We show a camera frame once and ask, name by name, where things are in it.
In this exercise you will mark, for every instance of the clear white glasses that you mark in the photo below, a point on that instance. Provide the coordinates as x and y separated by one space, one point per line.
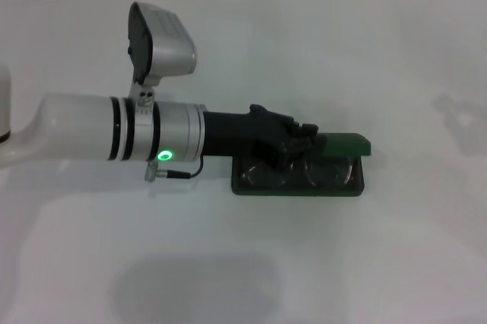
323 172

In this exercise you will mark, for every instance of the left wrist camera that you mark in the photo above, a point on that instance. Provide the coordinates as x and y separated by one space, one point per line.
163 42

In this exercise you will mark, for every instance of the green glasses case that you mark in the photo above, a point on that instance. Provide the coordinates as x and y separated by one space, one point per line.
338 183

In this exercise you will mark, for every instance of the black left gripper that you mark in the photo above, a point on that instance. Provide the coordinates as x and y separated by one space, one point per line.
247 134

